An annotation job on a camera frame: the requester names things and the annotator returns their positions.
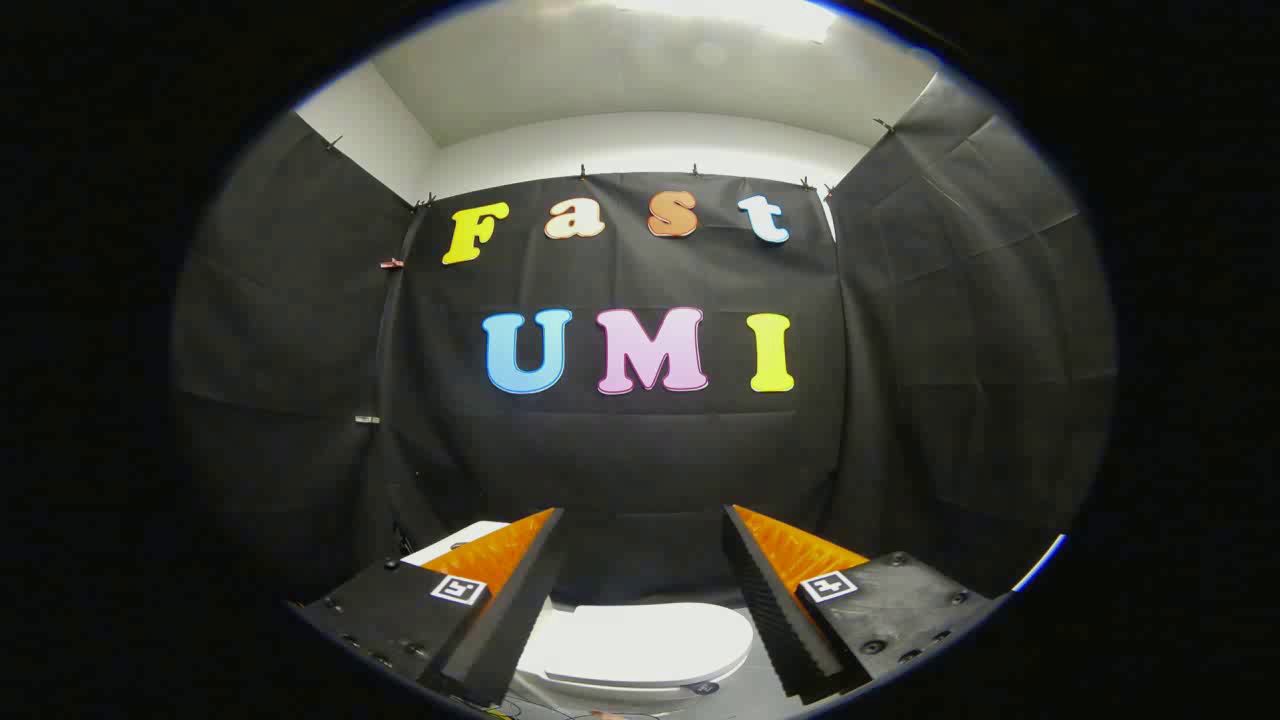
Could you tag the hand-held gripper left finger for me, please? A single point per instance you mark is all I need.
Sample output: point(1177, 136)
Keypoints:
point(510, 620)

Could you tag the round black lid pull tab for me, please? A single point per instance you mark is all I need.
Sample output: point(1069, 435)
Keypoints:
point(703, 688)

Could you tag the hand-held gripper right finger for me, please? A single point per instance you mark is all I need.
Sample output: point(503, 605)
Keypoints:
point(770, 610)

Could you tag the white toilet tank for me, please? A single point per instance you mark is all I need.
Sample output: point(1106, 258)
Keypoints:
point(455, 540)

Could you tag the black backdrop cloth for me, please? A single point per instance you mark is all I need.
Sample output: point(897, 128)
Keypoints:
point(640, 460)

